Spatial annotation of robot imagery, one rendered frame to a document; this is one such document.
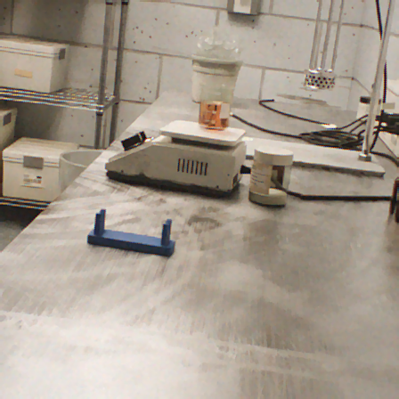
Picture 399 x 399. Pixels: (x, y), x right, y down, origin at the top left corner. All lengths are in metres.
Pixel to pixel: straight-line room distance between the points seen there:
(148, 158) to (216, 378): 0.64
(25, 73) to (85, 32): 0.40
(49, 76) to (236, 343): 2.78
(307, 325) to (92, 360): 0.23
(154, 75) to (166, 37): 0.17
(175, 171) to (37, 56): 2.25
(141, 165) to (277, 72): 2.45
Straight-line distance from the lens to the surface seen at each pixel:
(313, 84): 1.63
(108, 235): 0.97
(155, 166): 1.26
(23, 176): 3.45
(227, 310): 0.82
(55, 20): 3.77
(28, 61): 3.49
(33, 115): 3.84
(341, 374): 0.73
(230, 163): 1.24
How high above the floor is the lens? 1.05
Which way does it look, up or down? 14 degrees down
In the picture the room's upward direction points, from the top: 7 degrees clockwise
